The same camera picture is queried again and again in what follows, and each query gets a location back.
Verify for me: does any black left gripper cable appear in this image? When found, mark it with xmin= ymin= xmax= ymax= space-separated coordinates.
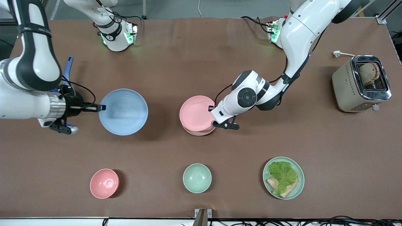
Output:
xmin=215 ymin=53 xmax=289 ymax=105

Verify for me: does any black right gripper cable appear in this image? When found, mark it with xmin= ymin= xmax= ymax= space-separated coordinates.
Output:
xmin=62 ymin=75 xmax=96 ymax=105

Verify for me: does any beige chrome toaster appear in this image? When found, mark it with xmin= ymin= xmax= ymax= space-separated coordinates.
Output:
xmin=332 ymin=55 xmax=392 ymax=113

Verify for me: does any toasted bread slice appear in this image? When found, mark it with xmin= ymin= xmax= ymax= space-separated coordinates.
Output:
xmin=358 ymin=62 xmax=380 ymax=87

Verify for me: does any small green bowl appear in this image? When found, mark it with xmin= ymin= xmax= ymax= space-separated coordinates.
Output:
xmin=182 ymin=163 xmax=212 ymax=194

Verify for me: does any blue plate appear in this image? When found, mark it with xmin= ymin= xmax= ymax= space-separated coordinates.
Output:
xmin=99 ymin=89 xmax=149 ymax=136

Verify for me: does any aluminium frame profile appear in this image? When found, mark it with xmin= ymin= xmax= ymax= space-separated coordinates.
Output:
xmin=0 ymin=9 xmax=18 ymax=26
xmin=352 ymin=0 xmax=402 ymax=25

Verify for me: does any pink plate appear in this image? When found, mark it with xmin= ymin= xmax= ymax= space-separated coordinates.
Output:
xmin=179 ymin=95 xmax=218 ymax=132

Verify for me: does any grey metal camera bracket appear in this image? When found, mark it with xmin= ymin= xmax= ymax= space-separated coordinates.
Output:
xmin=194 ymin=208 xmax=213 ymax=226

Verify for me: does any small pink bowl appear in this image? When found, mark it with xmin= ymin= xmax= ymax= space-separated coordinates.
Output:
xmin=90 ymin=168 xmax=120 ymax=199

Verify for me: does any beige plate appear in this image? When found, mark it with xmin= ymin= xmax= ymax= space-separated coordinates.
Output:
xmin=182 ymin=123 xmax=216 ymax=136

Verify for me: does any dark saucepan with blue handle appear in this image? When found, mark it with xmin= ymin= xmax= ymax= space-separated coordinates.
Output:
xmin=60 ymin=56 xmax=78 ymax=95

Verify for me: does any green plate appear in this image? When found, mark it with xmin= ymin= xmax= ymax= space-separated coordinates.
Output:
xmin=263 ymin=156 xmax=305 ymax=200

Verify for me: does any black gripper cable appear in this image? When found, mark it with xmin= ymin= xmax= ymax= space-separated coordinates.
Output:
xmin=215 ymin=53 xmax=289 ymax=105
xmin=62 ymin=75 xmax=96 ymax=105

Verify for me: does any brown bread slice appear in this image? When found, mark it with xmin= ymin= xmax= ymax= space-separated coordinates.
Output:
xmin=266 ymin=177 xmax=299 ymax=198

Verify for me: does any black cable bundle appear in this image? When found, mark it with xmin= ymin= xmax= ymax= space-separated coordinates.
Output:
xmin=179 ymin=215 xmax=402 ymax=226

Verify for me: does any green lettuce leaf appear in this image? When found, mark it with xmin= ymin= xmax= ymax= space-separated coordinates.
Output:
xmin=268 ymin=161 xmax=298 ymax=195

